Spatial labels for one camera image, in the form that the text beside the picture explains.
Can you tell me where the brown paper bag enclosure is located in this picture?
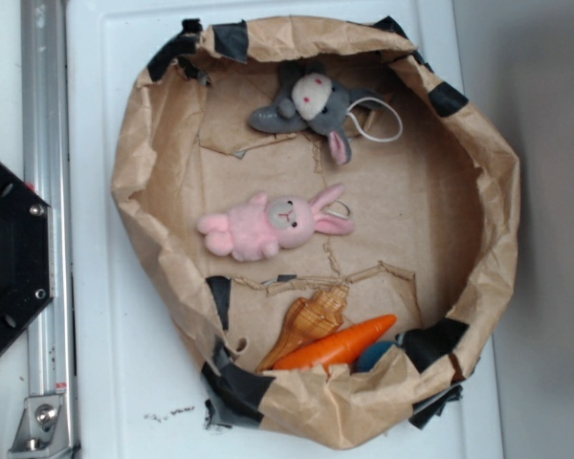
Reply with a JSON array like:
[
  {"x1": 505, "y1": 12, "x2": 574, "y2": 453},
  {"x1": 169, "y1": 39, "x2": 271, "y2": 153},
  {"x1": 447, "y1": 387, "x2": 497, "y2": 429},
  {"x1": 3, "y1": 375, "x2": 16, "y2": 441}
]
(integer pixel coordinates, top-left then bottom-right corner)
[{"x1": 112, "y1": 16, "x2": 520, "y2": 449}]

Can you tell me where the gray plush donkey toy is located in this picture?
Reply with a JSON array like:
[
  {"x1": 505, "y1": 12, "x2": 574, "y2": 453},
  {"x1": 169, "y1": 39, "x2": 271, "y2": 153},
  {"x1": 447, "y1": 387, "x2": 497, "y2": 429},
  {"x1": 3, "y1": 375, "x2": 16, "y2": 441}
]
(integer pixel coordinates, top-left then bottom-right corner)
[{"x1": 248, "y1": 61, "x2": 404, "y2": 165}]

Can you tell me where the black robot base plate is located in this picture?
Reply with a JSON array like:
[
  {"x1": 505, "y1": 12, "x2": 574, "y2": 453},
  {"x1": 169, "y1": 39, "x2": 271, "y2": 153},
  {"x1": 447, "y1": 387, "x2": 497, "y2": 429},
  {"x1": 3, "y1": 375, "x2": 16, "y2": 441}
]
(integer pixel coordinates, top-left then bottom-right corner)
[{"x1": 0, "y1": 162, "x2": 53, "y2": 357}]

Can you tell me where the orange plastic carrot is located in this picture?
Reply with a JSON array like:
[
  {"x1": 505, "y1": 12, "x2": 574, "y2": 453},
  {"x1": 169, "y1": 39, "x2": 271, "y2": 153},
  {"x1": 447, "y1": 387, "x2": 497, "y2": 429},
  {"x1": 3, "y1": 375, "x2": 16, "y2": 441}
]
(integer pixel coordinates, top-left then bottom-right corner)
[{"x1": 273, "y1": 314, "x2": 398, "y2": 370}]

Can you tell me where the blue ball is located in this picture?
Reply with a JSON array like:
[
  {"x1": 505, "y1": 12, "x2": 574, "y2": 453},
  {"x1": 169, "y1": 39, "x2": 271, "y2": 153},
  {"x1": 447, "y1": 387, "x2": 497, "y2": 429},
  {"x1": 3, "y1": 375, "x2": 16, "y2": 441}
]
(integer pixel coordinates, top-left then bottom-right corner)
[{"x1": 353, "y1": 340, "x2": 399, "y2": 373}]

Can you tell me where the metal corner bracket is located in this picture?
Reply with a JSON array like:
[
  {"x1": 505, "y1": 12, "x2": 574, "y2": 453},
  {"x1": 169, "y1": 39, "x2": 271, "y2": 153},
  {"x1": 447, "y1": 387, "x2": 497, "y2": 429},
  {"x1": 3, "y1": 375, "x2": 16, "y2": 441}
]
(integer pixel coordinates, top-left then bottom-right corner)
[{"x1": 8, "y1": 394, "x2": 72, "y2": 458}]

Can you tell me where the brown plastic conch shell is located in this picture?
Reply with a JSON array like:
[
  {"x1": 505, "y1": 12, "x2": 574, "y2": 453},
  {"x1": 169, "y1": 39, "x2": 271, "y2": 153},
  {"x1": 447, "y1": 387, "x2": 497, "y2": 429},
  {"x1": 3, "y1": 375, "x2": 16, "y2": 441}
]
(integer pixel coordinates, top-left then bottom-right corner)
[{"x1": 256, "y1": 285, "x2": 349, "y2": 373}]

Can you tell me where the aluminum extrusion rail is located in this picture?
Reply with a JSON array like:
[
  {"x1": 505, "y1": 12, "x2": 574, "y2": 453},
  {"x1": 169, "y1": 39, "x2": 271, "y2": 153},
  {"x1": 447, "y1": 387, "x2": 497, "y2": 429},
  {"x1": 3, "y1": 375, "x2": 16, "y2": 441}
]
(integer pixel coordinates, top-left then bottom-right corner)
[{"x1": 20, "y1": 1, "x2": 80, "y2": 458}]

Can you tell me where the pink plush bunny toy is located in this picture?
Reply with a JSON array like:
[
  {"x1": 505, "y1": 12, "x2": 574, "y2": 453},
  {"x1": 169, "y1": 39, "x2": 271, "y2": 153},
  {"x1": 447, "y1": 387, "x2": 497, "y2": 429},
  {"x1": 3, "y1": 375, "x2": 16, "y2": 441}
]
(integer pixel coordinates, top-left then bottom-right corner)
[{"x1": 196, "y1": 184, "x2": 355, "y2": 262}]

